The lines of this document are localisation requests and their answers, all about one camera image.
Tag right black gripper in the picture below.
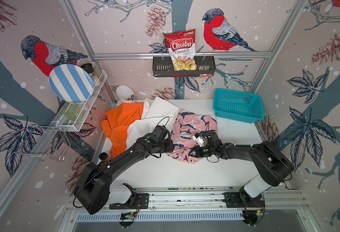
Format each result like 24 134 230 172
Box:
187 145 214 159

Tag pink shark print shorts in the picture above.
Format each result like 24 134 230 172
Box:
168 109 217 164

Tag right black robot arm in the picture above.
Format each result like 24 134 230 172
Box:
188 130 294 205

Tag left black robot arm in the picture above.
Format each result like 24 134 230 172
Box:
73 125 174 215

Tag white cloth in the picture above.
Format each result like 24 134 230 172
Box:
126 97 180 148

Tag orange cloth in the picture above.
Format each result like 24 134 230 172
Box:
101 102 144 158

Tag teal plastic basket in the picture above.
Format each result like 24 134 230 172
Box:
213 89 264 123

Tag white patterned cup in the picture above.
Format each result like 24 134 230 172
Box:
116 85 136 103

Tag green glass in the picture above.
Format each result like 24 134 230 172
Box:
59 102 84 122

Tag red Chuba chips bag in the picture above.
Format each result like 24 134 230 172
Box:
164 29 197 71

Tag dark lid spice jar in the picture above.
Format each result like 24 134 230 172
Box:
81 63 101 87

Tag blue white striped plate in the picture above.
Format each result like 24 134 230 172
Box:
49 64 94 103

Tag aluminium front rail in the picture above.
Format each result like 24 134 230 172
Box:
65 187 307 212

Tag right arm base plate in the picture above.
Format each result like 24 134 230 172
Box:
223 192 265 208

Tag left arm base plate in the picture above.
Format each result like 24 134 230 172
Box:
109 193 149 210

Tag black wire wall basket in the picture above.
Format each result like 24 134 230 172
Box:
153 56 216 77

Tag clear acrylic wall shelf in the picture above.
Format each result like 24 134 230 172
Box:
52 71 107 132

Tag metal wire wall hooks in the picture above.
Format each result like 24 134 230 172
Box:
14 126 71 162

